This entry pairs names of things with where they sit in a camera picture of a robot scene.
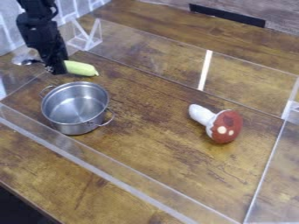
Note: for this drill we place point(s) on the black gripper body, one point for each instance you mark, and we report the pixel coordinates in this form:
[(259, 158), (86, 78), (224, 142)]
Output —
[(40, 33)]

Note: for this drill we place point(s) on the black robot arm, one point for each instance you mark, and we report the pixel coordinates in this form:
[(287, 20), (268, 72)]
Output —
[(37, 8)]

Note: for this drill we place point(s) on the red toy mushroom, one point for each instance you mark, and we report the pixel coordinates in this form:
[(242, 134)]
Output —
[(223, 125)]

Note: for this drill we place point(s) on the small steel pot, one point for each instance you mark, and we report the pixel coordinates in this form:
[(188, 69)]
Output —
[(75, 107)]

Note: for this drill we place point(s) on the black strip on table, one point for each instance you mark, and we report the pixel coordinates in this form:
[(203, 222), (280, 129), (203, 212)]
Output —
[(227, 15)]

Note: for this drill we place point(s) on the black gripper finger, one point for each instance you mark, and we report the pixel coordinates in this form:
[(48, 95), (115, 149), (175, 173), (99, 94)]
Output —
[(55, 65), (63, 51)]

